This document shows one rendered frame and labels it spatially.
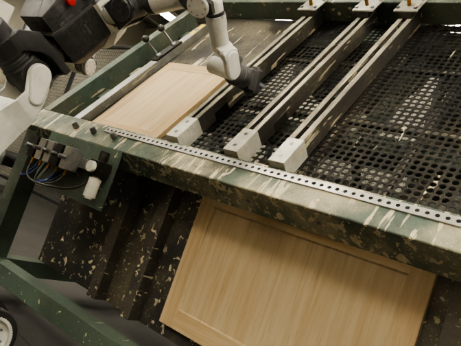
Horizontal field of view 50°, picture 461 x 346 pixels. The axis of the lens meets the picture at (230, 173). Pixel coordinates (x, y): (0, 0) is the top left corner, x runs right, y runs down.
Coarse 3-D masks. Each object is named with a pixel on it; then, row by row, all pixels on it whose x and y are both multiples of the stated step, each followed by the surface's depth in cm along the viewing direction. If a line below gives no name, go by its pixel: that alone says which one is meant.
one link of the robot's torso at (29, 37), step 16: (0, 32) 160; (16, 32) 163; (32, 32) 167; (0, 48) 162; (16, 48) 164; (32, 48) 168; (48, 48) 172; (0, 64) 166; (16, 64) 166; (48, 64) 186; (64, 64) 179
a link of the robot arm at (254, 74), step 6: (246, 66) 188; (252, 66) 196; (246, 72) 186; (252, 72) 191; (258, 72) 194; (246, 78) 186; (252, 78) 192; (258, 78) 194; (240, 84) 187; (246, 84) 189; (252, 84) 193; (258, 84) 195; (246, 90) 194; (252, 90) 194; (258, 90) 196; (252, 96) 196
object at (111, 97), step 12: (204, 24) 275; (192, 36) 267; (180, 48) 262; (168, 60) 257; (144, 72) 247; (120, 84) 241; (132, 84) 243; (108, 96) 235; (120, 96) 239; (96, 108) 230
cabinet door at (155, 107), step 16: (176, 64) 248; (160, 80) 239; (176, 80) 234; (192, 80) 229; (208, 80) 225; (224, 80) 221; (128, 96) 234; (144, 96) 230; (160, 96) 225; (176, 96) 221; (192, 96) 217; (208, 96) 215; (112, 112) 225; (128, 112) 222; (144, 112) 217; (160, 112) 213; (176, 112) 209; (128, 128) 209; (144, 128) 206; (160, 128) 202
